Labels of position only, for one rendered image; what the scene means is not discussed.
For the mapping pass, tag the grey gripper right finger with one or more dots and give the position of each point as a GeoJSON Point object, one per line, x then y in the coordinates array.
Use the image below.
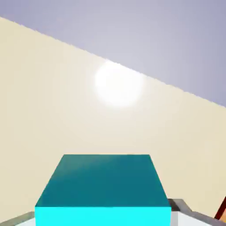
{"type": "Point", "coordinates": [183, 216]}

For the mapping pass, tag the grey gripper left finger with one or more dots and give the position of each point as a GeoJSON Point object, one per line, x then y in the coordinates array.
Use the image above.
{"type": "Point", "coordinates": [21, 220]}

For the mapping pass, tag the small cyan cube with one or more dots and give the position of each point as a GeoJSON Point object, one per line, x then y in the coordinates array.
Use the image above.
{"type": "Point", "coordinates": [104, 185]}

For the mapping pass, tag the large orange box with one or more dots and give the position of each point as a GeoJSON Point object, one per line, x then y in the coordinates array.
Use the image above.
{"type": "Point", "coordinates": [222, 211]}

